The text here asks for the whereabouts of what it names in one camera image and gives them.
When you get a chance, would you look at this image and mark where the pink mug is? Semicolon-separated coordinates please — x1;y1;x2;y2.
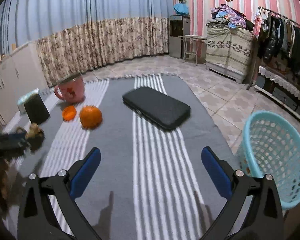
54;73;85;103

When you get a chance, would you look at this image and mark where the cloth covered cabinet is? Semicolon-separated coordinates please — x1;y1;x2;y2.
205;23;254;83

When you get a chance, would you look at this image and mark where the low tv bench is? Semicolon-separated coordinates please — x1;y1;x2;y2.
253;66;300;121

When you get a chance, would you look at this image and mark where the clothes rack with garments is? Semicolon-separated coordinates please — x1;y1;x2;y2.
252;7;300;90

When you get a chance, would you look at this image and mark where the water dispenser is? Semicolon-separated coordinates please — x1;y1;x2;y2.
168;15;191;59

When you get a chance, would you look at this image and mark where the whole orange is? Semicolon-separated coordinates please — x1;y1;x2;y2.
79;106;102;129

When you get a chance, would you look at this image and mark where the pile of clothes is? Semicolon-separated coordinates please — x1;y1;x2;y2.
206;4;254;31

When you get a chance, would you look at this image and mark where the white cabinet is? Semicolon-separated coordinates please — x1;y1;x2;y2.
0;42;48;127

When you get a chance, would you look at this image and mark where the black flat case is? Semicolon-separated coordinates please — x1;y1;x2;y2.
122;86;191;131

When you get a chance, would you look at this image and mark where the black upturned cup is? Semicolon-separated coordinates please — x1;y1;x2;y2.
25;94;50;125

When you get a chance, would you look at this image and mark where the small folding table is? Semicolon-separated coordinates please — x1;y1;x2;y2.
179;34;207;65

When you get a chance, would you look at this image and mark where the grey striped table cloth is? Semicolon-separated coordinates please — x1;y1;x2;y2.
3;75;239;239

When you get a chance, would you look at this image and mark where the floral beige curtain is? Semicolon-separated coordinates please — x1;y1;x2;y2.
35;17;169;86

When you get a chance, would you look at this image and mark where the turquoise plastic basket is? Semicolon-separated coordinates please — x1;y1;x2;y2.
236;111;300;210

